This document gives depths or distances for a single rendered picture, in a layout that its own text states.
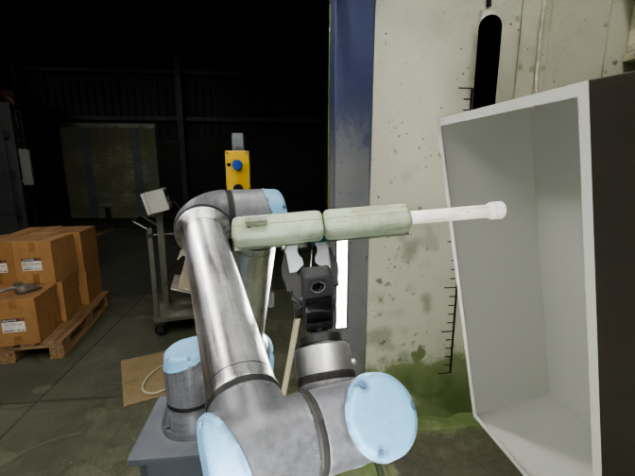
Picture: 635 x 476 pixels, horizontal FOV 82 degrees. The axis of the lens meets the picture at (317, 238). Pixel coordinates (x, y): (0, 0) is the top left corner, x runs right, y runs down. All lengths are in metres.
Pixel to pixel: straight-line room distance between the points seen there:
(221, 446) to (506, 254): 1.33
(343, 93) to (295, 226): 1.28
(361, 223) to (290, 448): 0.36
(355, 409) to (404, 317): 1.64
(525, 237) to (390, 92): 0.88
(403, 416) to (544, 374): 1.47
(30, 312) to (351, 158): 2.68
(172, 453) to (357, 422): 0.96
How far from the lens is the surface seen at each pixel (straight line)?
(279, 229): 0.61
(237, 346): 0.49
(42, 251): 3.78
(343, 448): 0.44
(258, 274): 0.97
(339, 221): 0.62
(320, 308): 0.57
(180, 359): 1.24
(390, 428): 0.45
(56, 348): 3.59
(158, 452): 1.35
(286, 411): 0.43
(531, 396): 1.91
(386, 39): 1.93
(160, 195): 3.53
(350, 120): 1.82
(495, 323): 1.64
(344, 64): 1.86
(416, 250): 1.96
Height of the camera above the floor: 1.48
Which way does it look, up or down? 11 degrees down
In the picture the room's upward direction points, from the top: straight up
